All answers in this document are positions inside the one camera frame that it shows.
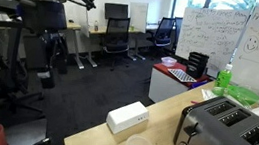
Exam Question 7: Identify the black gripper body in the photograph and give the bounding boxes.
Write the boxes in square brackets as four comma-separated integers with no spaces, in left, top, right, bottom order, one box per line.
[13,0,72,38]

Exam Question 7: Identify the wooden office desk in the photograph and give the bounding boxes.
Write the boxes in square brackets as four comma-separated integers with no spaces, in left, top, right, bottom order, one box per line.
[61,19,143,77]

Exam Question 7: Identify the black equipment stand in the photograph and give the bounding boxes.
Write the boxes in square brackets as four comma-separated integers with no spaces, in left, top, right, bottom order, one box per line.
[0,8,60,120]

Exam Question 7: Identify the small water bottle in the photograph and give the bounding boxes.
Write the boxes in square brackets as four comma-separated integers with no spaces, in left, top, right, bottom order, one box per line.
[93,20,100,33]

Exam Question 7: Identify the black office chair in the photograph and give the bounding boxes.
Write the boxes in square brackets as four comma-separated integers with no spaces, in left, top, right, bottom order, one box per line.
[99,14,135,73]
[143,15,177,61]

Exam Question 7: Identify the black desk monitor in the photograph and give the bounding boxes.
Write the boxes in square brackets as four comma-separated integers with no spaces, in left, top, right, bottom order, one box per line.
[102,1,130,23]

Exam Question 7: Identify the white standing panel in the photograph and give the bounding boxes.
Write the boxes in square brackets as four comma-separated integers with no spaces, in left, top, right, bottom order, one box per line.
[127,0,151,34]

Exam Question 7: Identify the white rectangular box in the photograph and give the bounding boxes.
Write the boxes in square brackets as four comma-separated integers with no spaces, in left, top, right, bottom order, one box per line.
[104,97,152,139]

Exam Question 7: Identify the white cabinet red top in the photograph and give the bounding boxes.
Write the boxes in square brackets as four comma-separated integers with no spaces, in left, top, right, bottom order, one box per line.
[147,58,212,111]

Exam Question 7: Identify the pink plastic container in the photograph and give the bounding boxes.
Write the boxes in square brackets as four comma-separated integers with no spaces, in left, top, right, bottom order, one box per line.
[160,55,179,69]

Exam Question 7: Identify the black stacked trays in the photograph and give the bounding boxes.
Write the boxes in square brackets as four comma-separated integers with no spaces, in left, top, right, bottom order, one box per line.
[184,50,211,81]

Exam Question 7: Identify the bright window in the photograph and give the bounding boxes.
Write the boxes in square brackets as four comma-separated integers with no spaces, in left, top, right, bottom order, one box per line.
[171,0,259,30]

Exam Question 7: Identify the whiteboard with dense writing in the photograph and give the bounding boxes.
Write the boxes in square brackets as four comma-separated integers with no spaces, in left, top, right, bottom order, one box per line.
[174,2,252,77]

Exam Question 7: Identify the white paper sheet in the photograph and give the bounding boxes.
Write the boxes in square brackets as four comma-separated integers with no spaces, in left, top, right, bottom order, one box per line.
[200,88,218,102]

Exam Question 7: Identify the green plastic bottle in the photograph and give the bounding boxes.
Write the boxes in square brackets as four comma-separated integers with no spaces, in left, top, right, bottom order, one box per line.
[212,62,235,98]

